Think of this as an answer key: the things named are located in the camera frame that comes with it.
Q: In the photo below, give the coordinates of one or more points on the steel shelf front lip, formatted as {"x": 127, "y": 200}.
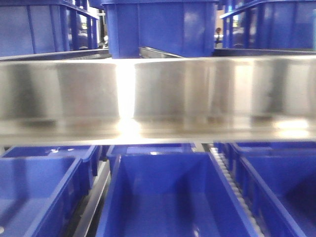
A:
{"x": 121, "y": 101}

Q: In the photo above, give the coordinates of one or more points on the dark blue bin lower middle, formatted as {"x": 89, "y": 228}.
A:
{"x": 171, "y": 195}

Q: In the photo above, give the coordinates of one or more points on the dark blue bin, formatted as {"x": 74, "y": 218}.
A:
{"x": 40, "y": 188}
{"x": 171, "y": 195}
{"x": 278, "y": 182}

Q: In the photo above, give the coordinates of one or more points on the dark blue crate right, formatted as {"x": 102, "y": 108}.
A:
{"x": 182, "y": 27}

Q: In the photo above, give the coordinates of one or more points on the dark blue crate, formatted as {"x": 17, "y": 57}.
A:
{"x": 182, "y": 27}
{"x": 46, "y": 26}

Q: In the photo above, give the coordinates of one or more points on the dark blue bin lower right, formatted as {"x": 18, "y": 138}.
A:
{"x": 278, "y": 182}

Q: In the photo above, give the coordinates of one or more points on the dark blue bin lower left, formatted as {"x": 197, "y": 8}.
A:
{"x": 40, "y": 188}

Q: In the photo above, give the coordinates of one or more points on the dark blue crate left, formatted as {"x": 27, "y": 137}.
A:
{"x": 46, "y": 26}

